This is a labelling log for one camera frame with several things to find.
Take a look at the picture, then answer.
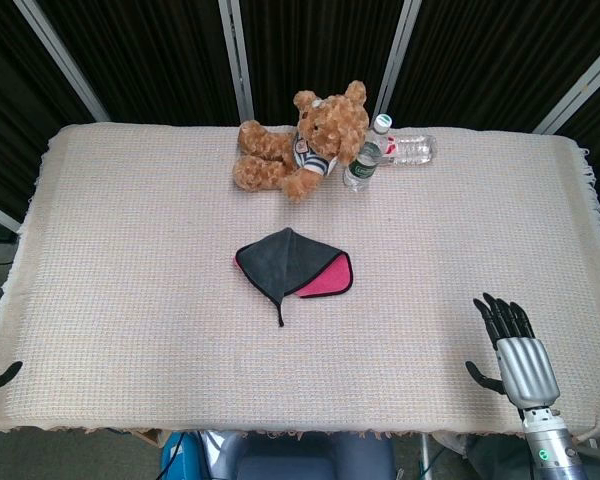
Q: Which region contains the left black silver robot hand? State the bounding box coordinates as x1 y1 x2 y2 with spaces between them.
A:
0 360 24 399

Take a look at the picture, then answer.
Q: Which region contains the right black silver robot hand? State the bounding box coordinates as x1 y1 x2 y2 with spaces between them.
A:
465 292 562 410

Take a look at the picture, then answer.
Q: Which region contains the grey and pink cloth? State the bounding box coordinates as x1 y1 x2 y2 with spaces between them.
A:
231 227 356 329

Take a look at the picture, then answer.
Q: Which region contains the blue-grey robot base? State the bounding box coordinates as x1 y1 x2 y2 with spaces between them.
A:
223 432 396 480

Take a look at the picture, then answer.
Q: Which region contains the metal table leg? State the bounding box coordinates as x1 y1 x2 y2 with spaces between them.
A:
418 433 432 480

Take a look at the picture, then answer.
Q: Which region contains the beige woven tablecloth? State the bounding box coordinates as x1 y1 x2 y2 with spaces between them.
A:
0 122 600 444

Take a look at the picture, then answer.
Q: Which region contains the blue plastic object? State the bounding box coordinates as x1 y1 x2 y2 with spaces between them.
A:
160 432 221 480

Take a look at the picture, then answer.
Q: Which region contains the red label water bottle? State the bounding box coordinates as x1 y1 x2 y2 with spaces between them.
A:
384 133 439 167

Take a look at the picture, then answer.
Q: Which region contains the green label water bottle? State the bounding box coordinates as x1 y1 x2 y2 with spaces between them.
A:
342 113 393 194

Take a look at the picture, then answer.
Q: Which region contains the brown teddy bear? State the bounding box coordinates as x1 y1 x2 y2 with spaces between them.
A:
232 79 371 203

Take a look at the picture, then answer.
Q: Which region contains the black pleated curtain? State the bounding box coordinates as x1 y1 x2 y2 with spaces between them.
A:
0 0 600 226

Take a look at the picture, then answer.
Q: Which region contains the white partition frame post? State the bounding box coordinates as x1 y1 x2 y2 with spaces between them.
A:
531 46 600 136
218 0 255 124
373 0 424 122
13 0 112 123
0 195 22 234

